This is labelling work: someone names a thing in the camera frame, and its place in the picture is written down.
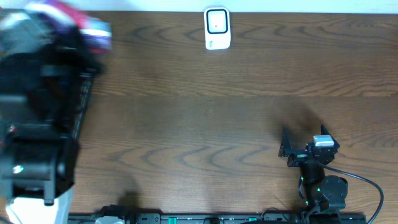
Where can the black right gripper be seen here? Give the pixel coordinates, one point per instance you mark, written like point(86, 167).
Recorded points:
point(302, 154)

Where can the purple pink pad package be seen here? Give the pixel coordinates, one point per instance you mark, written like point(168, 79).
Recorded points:
point(62, 18)

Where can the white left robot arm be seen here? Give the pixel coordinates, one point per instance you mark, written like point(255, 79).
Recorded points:
point(38, 174)

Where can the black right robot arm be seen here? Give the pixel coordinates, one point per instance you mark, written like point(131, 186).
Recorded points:
point(324, 194)

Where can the white barcode scanner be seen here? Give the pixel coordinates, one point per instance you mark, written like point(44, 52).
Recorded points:
point(217, 28)

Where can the grey plastic basket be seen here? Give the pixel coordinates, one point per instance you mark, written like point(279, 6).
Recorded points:
point(60, 113)

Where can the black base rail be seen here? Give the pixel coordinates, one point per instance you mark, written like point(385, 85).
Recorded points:
point(119, 214)

